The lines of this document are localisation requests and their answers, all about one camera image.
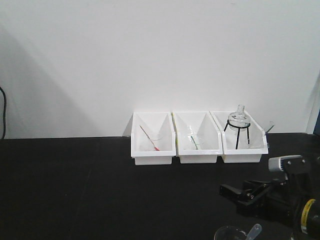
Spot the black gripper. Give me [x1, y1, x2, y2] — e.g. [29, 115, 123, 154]
[219, 156, 320, 225]

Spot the clear plastic pipette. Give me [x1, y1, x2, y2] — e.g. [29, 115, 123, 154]
[246, 223, 263, 240]

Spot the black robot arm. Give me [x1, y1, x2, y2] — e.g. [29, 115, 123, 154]
[219, 155, 320, 240]

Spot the clear glass beaker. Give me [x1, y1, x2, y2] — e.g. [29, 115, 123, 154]
[213, 226, 247, 240]

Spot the white right storage bin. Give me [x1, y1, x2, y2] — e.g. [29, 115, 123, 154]
[209, 111, 269, 163]

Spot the white storage bin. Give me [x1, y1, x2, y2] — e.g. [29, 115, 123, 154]
[172, 111, 223, 164]
[130, 112, 176, 166]
[209, 111, 269, 163]

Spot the white middle storage bin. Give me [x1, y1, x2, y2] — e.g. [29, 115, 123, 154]
[172, 111, 223, 164]

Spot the red tipped thin rod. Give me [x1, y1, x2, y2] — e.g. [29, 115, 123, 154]
[139, 125, 160, 152]

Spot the white left storage bin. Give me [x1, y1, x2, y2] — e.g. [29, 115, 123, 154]
[130, 112, 176, 166]

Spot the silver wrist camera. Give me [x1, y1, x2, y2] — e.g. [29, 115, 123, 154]
[268, 155, 302, 172]

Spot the black wall cable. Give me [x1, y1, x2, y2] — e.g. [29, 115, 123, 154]
[0, 86, 7, 140]

